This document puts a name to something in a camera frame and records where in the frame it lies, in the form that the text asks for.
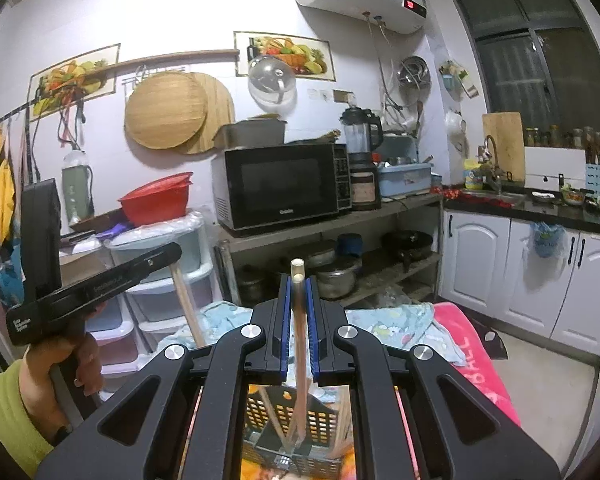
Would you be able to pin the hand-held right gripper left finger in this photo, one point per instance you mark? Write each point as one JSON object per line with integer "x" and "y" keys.
{"x": 286, "y": 330}

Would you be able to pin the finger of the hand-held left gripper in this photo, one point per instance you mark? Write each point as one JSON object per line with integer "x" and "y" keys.
{"x": 155, "y": 262}

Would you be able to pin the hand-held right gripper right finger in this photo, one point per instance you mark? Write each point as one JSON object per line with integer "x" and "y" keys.
{"x": 312, "y": 330}

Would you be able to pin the bamboo chopstick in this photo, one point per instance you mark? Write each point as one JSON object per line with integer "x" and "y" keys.
{"x": 190, "y": 310}
{"x": 272, "y": 420}
{"x": 300, "y": 360}

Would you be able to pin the green perforated utensil holder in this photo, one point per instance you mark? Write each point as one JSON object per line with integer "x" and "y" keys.
{"x": 325, "y": 465}

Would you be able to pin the person's left forearm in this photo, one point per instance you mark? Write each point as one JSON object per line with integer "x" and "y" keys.
{"x": 5, "y": 410}

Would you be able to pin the person's left hand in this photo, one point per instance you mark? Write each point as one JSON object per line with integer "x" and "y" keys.
{"x": 45, "y": 380}

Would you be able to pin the steel lidded pot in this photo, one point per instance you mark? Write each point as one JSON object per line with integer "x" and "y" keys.
{"x": 335, "y": 282}

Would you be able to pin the red plastic basin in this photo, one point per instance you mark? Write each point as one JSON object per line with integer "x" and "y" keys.
{"x": 155, "y": 202}

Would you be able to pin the hanging yellow cloths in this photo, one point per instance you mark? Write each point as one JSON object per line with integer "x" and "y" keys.
{"x": 2, "y": 180}

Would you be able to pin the light blue printed cloth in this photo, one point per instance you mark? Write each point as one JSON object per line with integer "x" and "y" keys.
{"x": 390, "y": 330}

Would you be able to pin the metal shelf rack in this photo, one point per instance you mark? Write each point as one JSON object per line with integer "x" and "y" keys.
{"x": 330, "y": 220}

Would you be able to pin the black wok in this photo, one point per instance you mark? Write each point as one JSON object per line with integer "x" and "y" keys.
{"x": 407, "y": 245}

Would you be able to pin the black microwave oven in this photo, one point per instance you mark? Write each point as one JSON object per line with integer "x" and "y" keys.
{"x": 280, "y": 185}

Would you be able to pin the round bamboo board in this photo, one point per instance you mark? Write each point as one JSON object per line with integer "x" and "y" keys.
{"x": 220, "y": 115}
{"x": 165, "y": 110}

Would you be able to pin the pink printed blanket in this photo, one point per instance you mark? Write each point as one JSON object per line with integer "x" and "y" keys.
{"x": 480, "y": 360}

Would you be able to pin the light blue plastic container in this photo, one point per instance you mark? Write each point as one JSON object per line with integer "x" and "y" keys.
{"x": 405, "y": 180}

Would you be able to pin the white kitchen cabinets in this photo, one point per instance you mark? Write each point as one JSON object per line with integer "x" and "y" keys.
{"x": 480, "y": 265}

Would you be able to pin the black blender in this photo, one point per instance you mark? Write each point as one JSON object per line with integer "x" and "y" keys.
{"x": 362, "y": 150}

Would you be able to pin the clear dome lid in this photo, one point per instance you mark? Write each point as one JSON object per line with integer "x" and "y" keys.
{"x": 272, "y": 80}

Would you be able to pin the yellow dish soap bottle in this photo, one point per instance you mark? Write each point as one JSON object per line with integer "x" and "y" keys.
{"x": 473, "y": 176}

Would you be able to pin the kitchen faucet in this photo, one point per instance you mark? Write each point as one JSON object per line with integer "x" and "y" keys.
{"x": 491, "y": 160}

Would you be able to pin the white hanging jug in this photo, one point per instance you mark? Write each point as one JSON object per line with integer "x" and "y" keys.
{"x": 455, "y": 127}

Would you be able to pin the blue plastic bag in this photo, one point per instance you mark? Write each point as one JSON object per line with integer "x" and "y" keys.
{"x": 547, "y": 240}

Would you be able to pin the wooden cutting board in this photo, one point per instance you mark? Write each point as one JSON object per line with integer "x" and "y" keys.
{"x": 505, "y": 145}

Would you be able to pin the black kitchen countertop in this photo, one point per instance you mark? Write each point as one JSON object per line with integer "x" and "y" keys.
{"x": 555, "y": 210}

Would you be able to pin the hanging steel bowls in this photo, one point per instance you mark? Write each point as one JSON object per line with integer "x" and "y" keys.
{"x": 414, "y": 76}

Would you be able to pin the row of spice jars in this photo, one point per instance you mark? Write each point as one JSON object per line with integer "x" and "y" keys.
{"x": 570, "y": 136}

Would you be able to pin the dark framed window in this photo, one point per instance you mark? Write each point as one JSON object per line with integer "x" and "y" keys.
{"x": 530, "y": 35}

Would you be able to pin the fruit wall poster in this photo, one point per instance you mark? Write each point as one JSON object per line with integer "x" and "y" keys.
{"x": 70, "y": 77}
{"x": 285, "y": 55}

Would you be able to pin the wall organiser with packets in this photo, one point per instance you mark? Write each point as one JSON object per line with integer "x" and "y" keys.
{"x": 457, "y": 77}

